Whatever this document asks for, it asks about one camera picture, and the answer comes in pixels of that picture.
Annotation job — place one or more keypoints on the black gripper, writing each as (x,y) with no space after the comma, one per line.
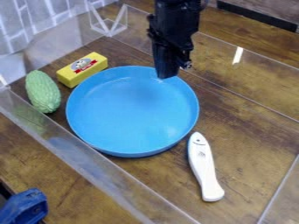
(172,24)

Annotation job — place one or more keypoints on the blue round tray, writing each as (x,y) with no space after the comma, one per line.
(129,114)

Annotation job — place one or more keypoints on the white toy fish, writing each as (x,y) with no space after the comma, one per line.
(203,168)

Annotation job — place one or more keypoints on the yellow rectangular block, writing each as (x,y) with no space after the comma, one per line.
(80,69)

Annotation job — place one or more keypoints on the green bumpy toy gourd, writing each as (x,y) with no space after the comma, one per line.
(42,91)

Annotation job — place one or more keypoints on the white checkered curtain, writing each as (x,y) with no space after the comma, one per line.
(26,17)

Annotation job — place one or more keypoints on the clear acrylic barrier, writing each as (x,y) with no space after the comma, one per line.
(244,77)

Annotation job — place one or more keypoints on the blue clamp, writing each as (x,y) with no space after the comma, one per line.
(25,208)

